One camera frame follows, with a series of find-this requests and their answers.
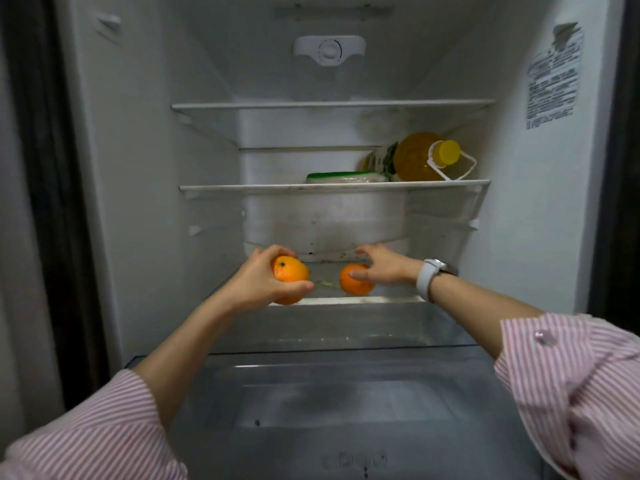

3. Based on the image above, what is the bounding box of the person's right hand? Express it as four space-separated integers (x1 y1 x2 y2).
348 244 424 288

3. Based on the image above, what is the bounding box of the person's left hand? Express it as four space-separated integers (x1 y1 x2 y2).
224 244 315 316

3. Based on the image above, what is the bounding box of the orange fruit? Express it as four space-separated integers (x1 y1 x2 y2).
339 264 375 297
271 255 311 306

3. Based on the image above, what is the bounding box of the person's right forearm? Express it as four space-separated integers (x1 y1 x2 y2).
429 274 640 480

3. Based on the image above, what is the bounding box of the person's left forearm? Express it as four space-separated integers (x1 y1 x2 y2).
0 290 251 480

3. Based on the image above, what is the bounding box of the white smartwatch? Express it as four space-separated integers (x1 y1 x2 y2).
416 258 459 303

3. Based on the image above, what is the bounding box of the green-lidded food container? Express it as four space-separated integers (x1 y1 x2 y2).
305 171 390 184

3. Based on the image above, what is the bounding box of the glass refrigerator shelf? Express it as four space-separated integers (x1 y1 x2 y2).
171 99 496 148
179 180 491 201

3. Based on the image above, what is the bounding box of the clear crisper drawer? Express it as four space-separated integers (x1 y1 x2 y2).
125 297 556 480

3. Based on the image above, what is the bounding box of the yellow cooking oil bottle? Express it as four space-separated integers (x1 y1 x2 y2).
360 132 478 182

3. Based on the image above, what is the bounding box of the white refrigerator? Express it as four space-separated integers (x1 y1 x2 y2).
52 0 628 480

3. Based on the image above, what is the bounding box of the white thermostat dial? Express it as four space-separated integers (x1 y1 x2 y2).
292 35 367 67

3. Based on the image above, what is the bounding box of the printed label sticker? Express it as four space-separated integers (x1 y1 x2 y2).
524 22 585 131

